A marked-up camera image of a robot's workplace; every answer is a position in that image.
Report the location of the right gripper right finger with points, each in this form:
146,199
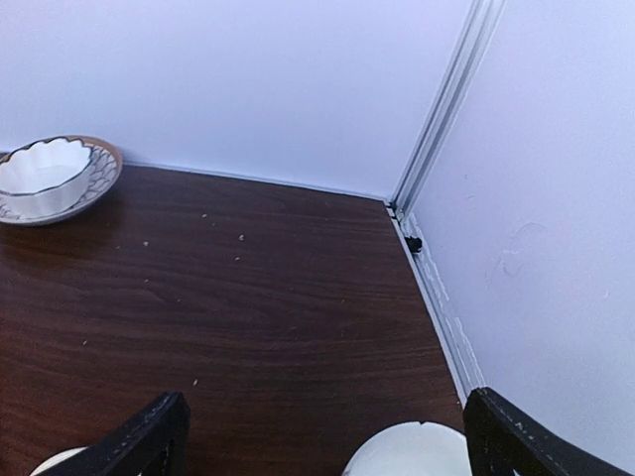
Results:
503,440

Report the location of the patterned ceramic plate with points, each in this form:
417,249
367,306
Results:
106,168

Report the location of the white scalloped bowl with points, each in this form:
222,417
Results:
46,178

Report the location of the small white cup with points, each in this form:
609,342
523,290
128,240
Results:
412,448

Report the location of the right aluminium frame post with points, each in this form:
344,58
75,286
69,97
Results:
434,186

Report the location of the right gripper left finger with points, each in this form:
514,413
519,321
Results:
151,442

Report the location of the cream cat-ear bowl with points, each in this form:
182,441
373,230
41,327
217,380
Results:
56,459

